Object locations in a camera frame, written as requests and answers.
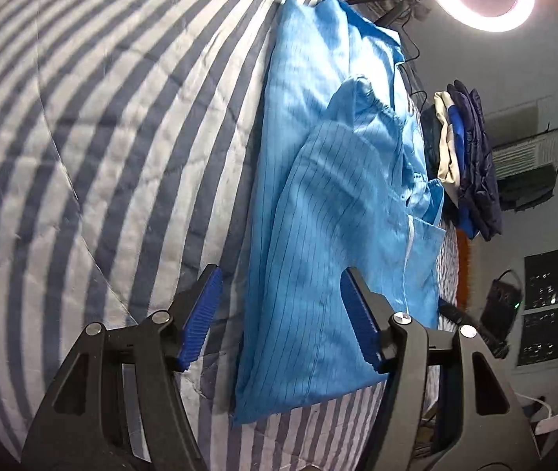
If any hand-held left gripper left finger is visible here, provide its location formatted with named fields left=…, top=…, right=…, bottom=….
left=21, top=264, right=224, bottom=471

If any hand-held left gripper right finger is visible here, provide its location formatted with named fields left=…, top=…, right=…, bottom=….
left=340, top=266, right=542, bottom=471

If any light blue work coat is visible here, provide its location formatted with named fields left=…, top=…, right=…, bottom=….
left=231, top=0, right=449, bottom=427

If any black box device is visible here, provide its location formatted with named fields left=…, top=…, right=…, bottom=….
left=485, top=270, right=525, bottom=341

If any folded navy quilted jacket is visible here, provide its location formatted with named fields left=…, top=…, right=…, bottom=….
left=448, top=79, right=504, bottom=242

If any folded cream garment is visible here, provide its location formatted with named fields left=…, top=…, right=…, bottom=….
left=433, top=91, right=461, bottom=202

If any dark window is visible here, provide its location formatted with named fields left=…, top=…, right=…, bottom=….
left=517, top=243, right=558, bottom=366

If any black cloth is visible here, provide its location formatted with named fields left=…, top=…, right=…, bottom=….
left=419, top=108, right=444, bottom=172

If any folded royal blue garment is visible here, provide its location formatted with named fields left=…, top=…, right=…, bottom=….
left=448, top=105, right=478, bottom=239

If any dark hanging cloth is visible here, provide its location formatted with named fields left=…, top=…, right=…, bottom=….
left=497, top=164, right=558, bottom=212

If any white power strip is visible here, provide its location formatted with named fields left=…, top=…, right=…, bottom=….
left=534, top=412, right=558, bottom=435

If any blue white striped quilt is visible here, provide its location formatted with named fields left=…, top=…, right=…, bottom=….
left=0, top=0, right=456, bottom=471

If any white air conditioner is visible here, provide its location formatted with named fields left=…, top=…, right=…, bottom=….
left=490, top=130, right=558, bottom=180

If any black cable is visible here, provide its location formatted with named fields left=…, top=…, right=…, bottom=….
left=397, top=24, right=429, bottom=109

